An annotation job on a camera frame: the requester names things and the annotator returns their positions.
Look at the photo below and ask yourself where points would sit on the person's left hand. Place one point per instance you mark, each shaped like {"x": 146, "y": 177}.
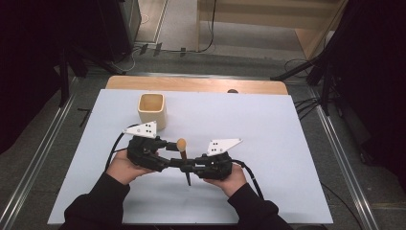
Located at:
{"x": 123, "y": 167}

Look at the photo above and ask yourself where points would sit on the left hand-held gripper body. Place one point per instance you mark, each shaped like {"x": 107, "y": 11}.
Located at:
{"x": 143, "y": 150}

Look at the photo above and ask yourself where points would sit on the cream square cup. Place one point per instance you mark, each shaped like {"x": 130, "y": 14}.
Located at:
{"x": 152, "y": 108}

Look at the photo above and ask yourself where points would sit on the black cabinet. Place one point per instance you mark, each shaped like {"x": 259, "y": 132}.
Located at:
{"x": 118, "y": 25}

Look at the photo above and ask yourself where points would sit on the person's right hand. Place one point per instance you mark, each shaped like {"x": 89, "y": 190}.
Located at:
{"x": 231, "y": 182}

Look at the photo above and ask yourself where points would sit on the black metal stand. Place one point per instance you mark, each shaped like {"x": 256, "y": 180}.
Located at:
{"x": 64, "y": 80}

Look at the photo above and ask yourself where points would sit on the black tripod stand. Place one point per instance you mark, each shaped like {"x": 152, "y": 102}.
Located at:
{"x": 322, "y": 73}

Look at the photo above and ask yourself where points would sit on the wooden platform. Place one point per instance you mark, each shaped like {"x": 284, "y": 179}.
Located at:
{"x": 261, "y": 19}

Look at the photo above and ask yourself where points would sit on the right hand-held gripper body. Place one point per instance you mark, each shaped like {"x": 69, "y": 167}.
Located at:
{"x": 215, "y": 166}

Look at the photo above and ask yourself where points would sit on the metal floor rail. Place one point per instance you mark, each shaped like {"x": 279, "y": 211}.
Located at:
{"x": 348, "y": 166}
{"x": 35, "y": 159}

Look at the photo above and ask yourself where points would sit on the white table mat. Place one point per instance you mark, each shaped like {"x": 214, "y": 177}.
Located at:
{"x": 255, "y": 153}

